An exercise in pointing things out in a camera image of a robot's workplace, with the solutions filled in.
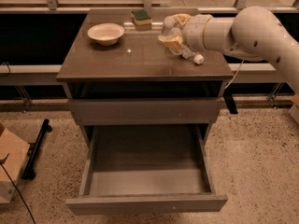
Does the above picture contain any closed grey top drawer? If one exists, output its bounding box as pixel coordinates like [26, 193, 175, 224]
[68, 99, 221, 126]

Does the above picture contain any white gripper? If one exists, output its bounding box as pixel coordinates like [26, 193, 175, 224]
[158, 13, 212, 52]

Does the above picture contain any black cable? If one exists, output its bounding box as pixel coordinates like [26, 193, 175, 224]
[0, 163, 36, 224]

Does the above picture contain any white cable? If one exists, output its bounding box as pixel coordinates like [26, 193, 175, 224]
[224, 59, 246, 90]

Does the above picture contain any lying labelled water bottle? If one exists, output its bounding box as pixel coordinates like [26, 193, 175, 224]
[174, 49, 204, 64]

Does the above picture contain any white bowl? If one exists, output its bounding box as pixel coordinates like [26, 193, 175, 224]
[87, 23, 124, 46]

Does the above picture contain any open grey middle drawer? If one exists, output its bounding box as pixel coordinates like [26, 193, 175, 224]
[66, 124, 227, 216]

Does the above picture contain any small clear water bottle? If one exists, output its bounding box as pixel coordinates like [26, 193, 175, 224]
[160, 15, 185, 49]

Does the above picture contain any cardboard box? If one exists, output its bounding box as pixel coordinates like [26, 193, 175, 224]
[0, 124, 29, 203]

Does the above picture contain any green yellow sponge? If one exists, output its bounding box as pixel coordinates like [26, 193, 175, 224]
[131, 9, 152, 26]

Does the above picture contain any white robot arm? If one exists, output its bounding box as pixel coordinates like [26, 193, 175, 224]
[158, 7, 299, 93]

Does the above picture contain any grey drawer cabinet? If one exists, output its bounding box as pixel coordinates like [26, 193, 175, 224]
[57, 10, 233, 140]

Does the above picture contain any black bar stand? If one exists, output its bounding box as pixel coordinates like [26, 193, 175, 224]
[21, 119, 52, 180]

